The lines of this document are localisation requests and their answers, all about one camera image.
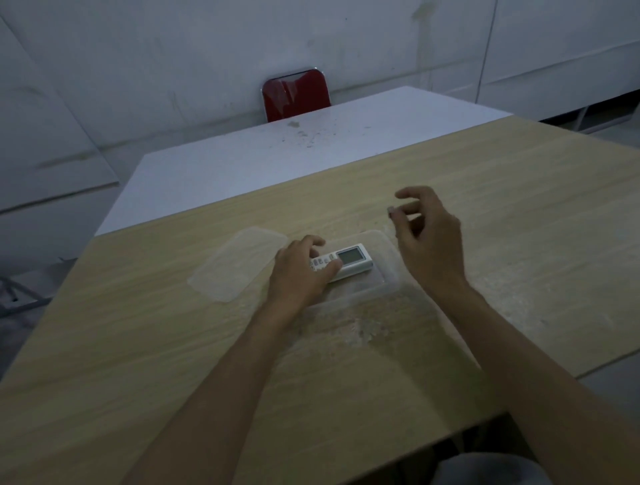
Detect person's left hand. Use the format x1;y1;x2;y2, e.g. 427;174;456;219
265;235;347;320

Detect person's right hand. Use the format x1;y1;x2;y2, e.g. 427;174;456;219
388;186;472;296

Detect white remote control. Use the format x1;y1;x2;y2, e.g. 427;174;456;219
308;243;375;283

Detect person's left forearm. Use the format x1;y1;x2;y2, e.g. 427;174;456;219
121;304;297;485

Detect person's right forearm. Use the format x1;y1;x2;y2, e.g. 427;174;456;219
428;281;640;485

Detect clear plastic container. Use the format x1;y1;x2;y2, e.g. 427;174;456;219
295;229;441;353

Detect clear plastic lid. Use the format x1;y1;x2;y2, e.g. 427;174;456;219
187;226;287;303

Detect white table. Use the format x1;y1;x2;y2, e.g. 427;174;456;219
94;85;516;237

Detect red chair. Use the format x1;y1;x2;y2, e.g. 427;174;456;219
260;69;332;124

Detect person's light grey trousers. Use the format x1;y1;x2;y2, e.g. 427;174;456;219
432;452;552;485

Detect metal chair leg frame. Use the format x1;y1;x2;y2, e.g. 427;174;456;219
0;274;52;317

